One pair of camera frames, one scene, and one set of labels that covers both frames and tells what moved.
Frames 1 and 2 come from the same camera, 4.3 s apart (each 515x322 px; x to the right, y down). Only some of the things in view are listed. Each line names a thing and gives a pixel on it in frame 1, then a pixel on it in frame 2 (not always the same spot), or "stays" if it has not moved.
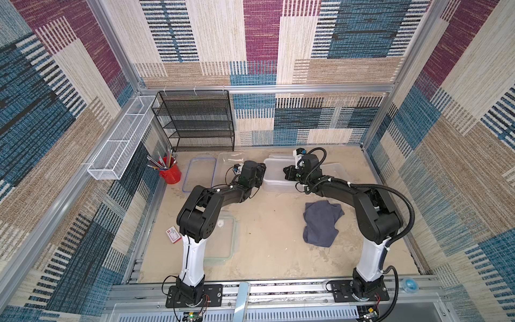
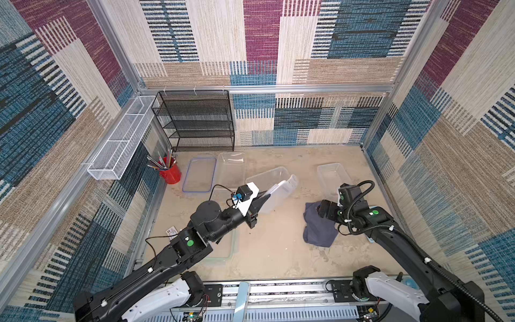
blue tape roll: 410,285 stays
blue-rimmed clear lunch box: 223,173 stays
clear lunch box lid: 282,156 -> 279,194
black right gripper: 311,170 -> 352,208
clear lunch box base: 335,170 stays
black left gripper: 261,169 -> 251,216
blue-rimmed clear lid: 201,172 stays
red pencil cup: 172,175 stays
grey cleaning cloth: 320,218 stays
